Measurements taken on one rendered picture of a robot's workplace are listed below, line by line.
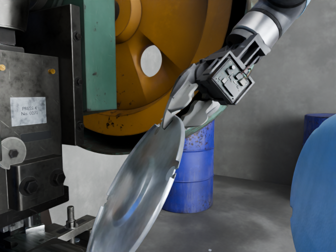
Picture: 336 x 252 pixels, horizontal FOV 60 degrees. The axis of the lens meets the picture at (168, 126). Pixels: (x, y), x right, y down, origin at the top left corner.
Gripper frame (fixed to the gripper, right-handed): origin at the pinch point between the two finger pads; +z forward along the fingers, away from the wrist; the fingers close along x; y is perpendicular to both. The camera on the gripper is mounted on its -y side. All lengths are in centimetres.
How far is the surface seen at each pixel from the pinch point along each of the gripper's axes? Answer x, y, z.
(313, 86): 171, -195, -189
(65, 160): 25, -180, 38
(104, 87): -10.2, -19.0, 0.7
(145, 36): -10.2, -34.5, -20.1
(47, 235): 3.8, -21.3, 33.2
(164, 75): 0.3, -29.7, -14.9
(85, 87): -13.2, -15.8, 3.8
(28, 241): 1.1, -20.2, 35.8
